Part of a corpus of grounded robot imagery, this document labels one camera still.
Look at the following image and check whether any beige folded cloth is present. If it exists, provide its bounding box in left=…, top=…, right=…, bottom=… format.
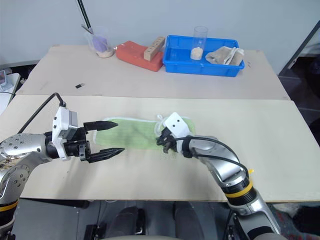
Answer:
left=205, top=46, right=245, bottom=66

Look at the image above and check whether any white device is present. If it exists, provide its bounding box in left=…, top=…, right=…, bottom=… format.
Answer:
left=0, top=69, right=21, bottom=95

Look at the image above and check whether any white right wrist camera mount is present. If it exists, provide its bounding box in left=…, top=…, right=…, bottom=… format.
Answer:
left=162, top=112, right=192, bottom=153

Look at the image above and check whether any clear beaker with purple scoop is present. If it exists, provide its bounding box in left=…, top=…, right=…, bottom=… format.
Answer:
left=83, top=25, right=116, bottom=59

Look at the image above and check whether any clear glass with grains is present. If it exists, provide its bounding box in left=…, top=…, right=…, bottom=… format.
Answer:
left=190, top=25, right=209, bottom=61

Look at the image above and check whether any wooden block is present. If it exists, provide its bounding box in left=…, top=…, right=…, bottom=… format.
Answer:
left=143, top=36, right=166, bottom=62

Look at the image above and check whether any dark rounded shape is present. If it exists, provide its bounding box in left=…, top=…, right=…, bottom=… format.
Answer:
left=108, top=205, right=146, bottom=237

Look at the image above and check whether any orange brick-shaped block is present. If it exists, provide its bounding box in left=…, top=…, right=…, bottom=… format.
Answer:
left=115, top=40, right=165, bottom=74

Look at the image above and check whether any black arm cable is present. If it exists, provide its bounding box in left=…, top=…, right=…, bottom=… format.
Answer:
left=16, top=92, right=68, bottom=135
left=169, top=135, right=251, bottom=178

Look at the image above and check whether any dark framed panel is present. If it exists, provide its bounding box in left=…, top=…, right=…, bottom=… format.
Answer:
left=276, top=19, right=320, bottom=76

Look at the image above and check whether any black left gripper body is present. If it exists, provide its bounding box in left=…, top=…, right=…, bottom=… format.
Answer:
left=63, top=125, right=91, bottom=162

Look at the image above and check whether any black pole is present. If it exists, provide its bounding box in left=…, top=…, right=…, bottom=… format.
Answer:
left=75, top=0, right=92, bottom=29

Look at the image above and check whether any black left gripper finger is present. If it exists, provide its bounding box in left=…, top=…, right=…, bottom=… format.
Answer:
left=83, top=120, right=119, bottom=132
left=88, top=147, right=126, bottom=164

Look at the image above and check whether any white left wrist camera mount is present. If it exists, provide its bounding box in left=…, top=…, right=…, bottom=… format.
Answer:
left=51, top=106, right=79, bottom=161

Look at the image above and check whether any blue plastic bin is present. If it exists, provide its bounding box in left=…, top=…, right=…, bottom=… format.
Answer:
left=162, top=34, right=246, bottom=78

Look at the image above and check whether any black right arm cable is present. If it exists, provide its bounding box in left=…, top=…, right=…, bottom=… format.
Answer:
left=169, top=135, right=251, bottom=178

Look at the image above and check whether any green towel with white trim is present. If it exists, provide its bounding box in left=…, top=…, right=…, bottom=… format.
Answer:
left=93, top=114, right=197, bottom=152

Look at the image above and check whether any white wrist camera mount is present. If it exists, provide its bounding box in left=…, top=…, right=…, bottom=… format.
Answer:
left=162, top=112, right=192, bottom=153
left=51, top=106, right=79, bottom=161

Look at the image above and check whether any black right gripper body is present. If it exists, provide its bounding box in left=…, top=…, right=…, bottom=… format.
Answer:
left=158, top=127, right=177, bottom=151

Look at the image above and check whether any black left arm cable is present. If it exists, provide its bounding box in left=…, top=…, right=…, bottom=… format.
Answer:
left=16, top=92, right=68, bottom=135

